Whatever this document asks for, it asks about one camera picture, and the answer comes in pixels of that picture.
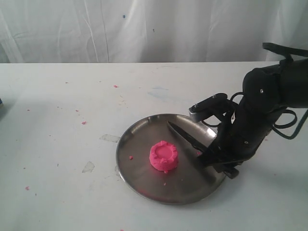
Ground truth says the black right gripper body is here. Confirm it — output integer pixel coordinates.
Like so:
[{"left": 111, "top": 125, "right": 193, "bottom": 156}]
[{"left": 216, "top": 96, "right": 277, "bottom": 164}]

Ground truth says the white backdrop curtain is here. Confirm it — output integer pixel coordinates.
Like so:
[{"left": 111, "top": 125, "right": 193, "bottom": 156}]
[{"left": 0, "top": 0, "right": 308, "bottom": 63}]

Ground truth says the pink dough lump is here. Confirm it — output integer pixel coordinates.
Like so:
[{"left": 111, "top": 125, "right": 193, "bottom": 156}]
[{"left": 149, "top": 141, "right": 179, "bottom": 172}]

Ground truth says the black knife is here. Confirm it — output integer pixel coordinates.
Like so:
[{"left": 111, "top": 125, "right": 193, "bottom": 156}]
[{"left": 167, "top": 121, "right": 207, "bottom": 153}]

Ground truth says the clear tape piece upper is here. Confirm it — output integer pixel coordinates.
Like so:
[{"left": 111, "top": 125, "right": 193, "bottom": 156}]
[{"left": 99, "top": 134, "right": 120, "bottom": 143}]

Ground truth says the clear tape piece lower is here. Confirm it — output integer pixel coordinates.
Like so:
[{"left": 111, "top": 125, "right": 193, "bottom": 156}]
[{"left": 82, "top": 161, "right": 95, "bottom": 173}]

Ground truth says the round steel plate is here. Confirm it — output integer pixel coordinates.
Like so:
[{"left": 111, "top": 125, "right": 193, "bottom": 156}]
[{"left": 116, "top": 114, "right": 225, "bottom": 205}]

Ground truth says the clear tape piece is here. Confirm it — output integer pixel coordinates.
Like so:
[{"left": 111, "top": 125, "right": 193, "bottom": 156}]
[
  {"left": 82, "top": 161, "right": 95, "bottom": 173},
  {"left": 99, "top": 134, "right": 120, "bottom": 143}
]

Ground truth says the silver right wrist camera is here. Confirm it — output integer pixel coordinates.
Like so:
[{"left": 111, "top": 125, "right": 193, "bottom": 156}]
[{"left": 189, "top": 93, "right": 229, "bottom": 123}]

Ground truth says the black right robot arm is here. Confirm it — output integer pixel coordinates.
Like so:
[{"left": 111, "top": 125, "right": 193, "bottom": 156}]
[{"left": 194, "top": 59, "right": 308, "bottom": 178}]

